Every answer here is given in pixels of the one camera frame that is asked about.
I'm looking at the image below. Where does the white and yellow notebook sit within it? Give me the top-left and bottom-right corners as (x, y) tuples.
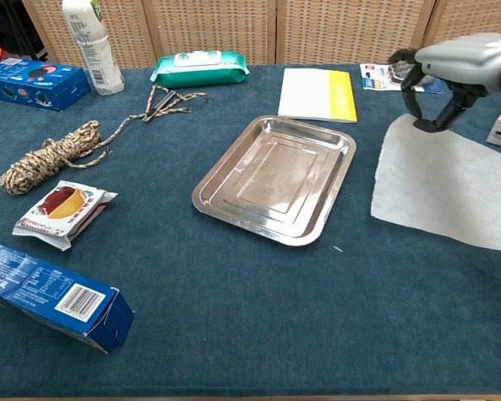
(277, 67), (359, 124)

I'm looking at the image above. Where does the white drink bottle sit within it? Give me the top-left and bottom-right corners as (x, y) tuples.
(61, 0), (125, 97)

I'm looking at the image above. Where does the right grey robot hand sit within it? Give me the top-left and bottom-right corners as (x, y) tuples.
(390, 33), (501, 133)

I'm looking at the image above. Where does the silver metal tray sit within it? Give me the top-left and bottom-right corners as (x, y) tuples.
(191, 115), (357, 248)

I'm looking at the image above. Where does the blue cookie box with pictures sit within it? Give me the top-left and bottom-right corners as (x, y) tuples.
(0, 57), (92, 113)

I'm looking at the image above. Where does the green wet wipes pack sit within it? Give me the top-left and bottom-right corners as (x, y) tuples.
(149, 50), (251, 89)

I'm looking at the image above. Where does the teal table cloth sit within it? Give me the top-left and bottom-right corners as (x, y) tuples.
(0, 59), (501, 398)

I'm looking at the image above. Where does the blue long box with barcode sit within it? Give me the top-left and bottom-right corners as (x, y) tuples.
(0, 237), (135, 355)

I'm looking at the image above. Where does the camouflage rope bundle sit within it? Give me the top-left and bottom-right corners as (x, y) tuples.
(0, 84), (210, 195)

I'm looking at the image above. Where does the white paper sheet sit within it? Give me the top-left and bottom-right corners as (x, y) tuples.
(370, 114), (501, 254)

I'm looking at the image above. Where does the white snack cake packet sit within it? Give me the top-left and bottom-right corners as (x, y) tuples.
(12, 180), (119, 251)

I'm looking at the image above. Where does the silver metal rope peg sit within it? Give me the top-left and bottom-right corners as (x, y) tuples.
(143, 92), (180, 123)

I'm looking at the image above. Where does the hooks blister pack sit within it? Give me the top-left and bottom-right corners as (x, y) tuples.
(359, 61), (446, 95)

